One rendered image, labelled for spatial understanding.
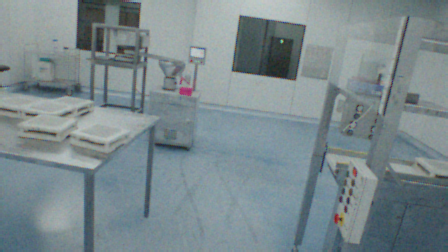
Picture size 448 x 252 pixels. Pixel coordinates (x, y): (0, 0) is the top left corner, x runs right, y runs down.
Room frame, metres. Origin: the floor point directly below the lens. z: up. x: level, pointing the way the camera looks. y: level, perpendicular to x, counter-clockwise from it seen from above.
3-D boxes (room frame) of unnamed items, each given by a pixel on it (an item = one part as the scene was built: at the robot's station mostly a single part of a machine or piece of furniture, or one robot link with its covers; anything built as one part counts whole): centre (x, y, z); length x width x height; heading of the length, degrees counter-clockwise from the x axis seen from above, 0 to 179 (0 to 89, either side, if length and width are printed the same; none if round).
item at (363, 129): (1.83, -0.73, 1.25); 0.22 x 0.11 x 0.20; 87
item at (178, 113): (4.45, 0.81, 0.38); 0.63 x 0.57 x 0.76; 92
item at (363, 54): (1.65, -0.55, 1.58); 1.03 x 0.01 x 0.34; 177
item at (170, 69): (4.51, 0.86, 0.95); 0.49 x 0.36 x 0.37; 92
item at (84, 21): (6.95, 2.84, 1.43); 1.32 x 0.01 x 1.11; 92
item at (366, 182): (1.11, -0.50, 1.08); 0.17 x 0.06 x 0.26; 177
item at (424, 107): (1.95, -0.94, 1.36); 0.62 x 0.38 x 0.04; 87
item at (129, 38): (4.96, 1.59, 0.75); 1.43 x 1.06 x 1.50; 92
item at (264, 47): (7.05, -0.53, 1.43); 1.38 x 0.01 x 1.16; 92
